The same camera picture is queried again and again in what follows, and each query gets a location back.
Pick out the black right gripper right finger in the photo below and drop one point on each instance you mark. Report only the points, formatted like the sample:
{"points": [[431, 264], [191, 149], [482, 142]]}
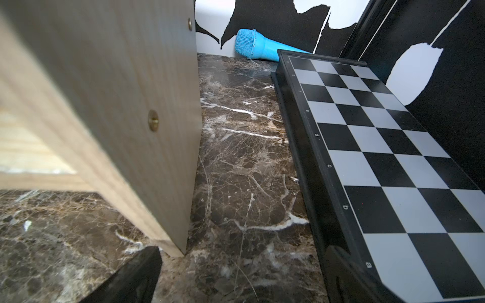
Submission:
{"points": [[348, 282]]}

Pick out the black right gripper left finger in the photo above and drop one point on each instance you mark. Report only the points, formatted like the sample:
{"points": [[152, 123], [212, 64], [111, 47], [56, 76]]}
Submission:
{"points": [[135, 281]]}

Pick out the light wooden bookshelf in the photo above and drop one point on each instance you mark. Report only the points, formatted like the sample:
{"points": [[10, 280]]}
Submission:
{"points": [[104, 96]]}

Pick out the black white chessboard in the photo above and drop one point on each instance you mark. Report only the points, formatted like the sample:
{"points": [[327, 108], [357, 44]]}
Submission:
{"points": [[378, 185]]}

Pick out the blue plastic microphone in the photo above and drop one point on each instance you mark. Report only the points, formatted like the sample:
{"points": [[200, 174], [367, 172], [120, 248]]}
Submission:
{"points": [[253, 45]]}

